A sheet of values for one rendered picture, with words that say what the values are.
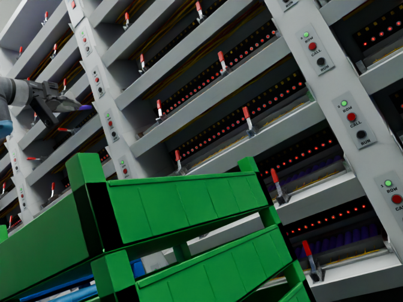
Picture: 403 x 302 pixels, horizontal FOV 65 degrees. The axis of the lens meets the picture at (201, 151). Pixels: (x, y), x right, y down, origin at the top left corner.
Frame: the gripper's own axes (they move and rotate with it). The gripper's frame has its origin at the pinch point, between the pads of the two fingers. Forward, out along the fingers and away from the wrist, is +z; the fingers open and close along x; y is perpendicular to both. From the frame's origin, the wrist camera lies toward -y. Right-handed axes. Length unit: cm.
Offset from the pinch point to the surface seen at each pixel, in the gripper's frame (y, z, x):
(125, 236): -64, -56, -73
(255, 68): -29, 2, -70
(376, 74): -47, 2, -93
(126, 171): -34.2, 0.7, -15.3
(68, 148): -10.8, 1.7, 14.3
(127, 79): 3.4, 11.2, -19.3
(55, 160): -10.8, 1.8, 25.1
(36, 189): -14, 5, 51
